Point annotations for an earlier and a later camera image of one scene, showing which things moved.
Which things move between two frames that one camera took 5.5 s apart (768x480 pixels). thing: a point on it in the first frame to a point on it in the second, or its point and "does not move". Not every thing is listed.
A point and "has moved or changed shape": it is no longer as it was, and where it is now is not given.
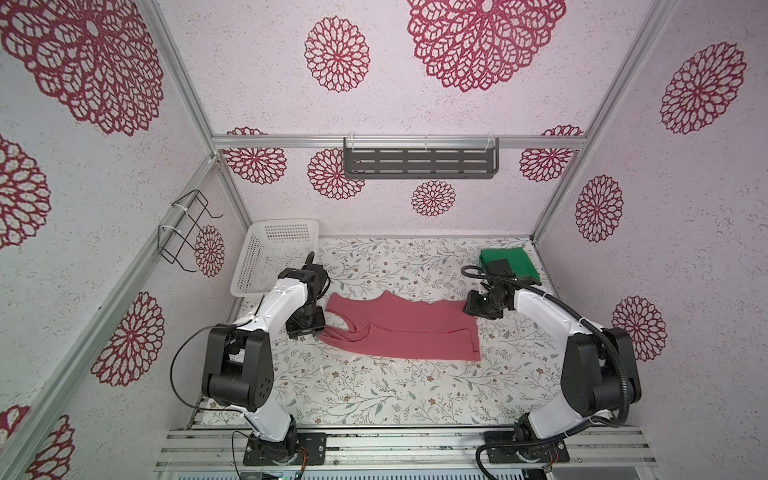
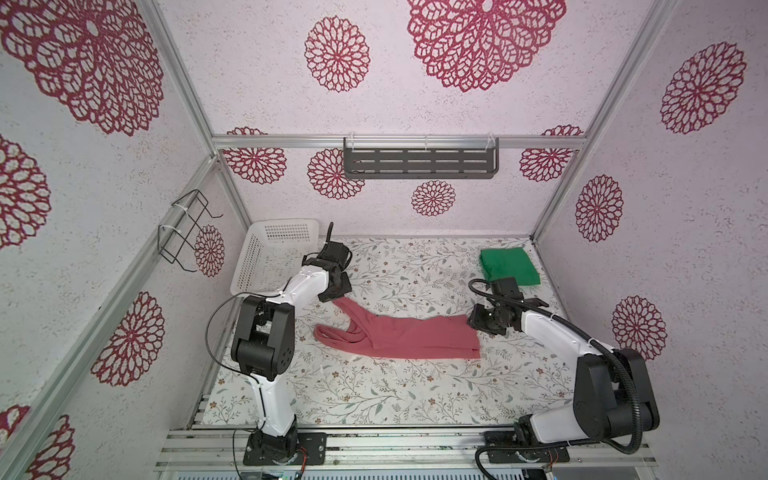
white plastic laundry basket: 269,246 does not move
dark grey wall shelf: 366,158 does not move
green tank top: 516,258 does not move
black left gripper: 318,327 to 345,287
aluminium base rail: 410,448 does not move
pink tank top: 381,324 has moved or changed shape
